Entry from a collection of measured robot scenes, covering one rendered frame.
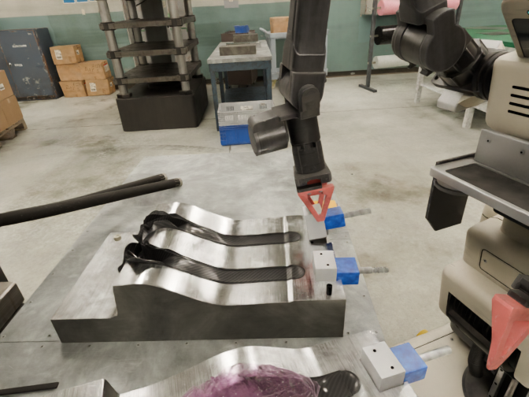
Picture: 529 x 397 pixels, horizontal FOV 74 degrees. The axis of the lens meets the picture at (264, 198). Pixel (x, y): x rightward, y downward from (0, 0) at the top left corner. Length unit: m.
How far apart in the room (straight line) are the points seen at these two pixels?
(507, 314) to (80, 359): 0.62
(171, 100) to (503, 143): 4.04
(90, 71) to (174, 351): 6.67
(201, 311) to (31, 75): 7.00
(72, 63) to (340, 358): 6.94
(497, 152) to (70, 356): 0.81
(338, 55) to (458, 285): 6.48
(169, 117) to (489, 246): 4.07
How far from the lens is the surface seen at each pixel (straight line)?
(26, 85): 7.56
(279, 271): 0.66
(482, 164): 0.74
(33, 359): 0.77
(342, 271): 0.63
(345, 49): 7.15
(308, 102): 0.60
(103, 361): 0.71
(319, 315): 0.62
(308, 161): 0.65
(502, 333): 0.41
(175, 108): 4.48
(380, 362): 0.55
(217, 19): 6.92
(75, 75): 7.28
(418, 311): 1.90
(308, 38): 0.59
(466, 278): 0.85
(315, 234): 0.71
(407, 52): 0.72
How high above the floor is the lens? 1.31
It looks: 29 degrees down
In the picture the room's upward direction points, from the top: 3 degrees counter-clockwise
